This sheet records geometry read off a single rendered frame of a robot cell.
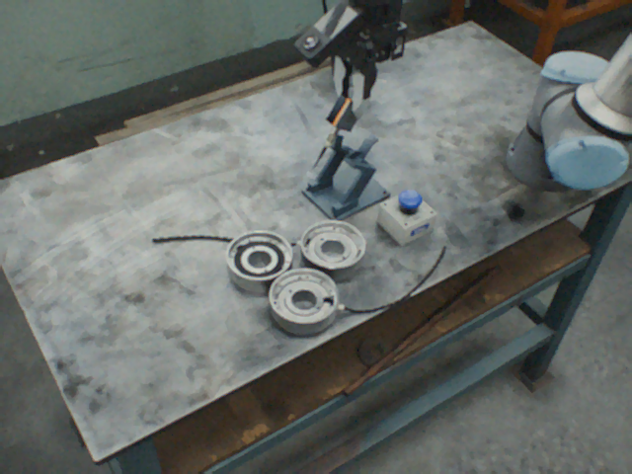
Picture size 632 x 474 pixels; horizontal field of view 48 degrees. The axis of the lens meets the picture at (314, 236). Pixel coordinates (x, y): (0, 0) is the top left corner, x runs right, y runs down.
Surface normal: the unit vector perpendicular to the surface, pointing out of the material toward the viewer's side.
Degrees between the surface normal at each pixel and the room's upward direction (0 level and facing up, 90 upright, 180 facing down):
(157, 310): 0
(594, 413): 0
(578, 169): 97
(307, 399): 0
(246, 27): 90
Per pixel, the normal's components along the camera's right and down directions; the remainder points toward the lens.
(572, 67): 0.05, -0.78
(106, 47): 0.55, 0.62
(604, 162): -0.15, 0.79
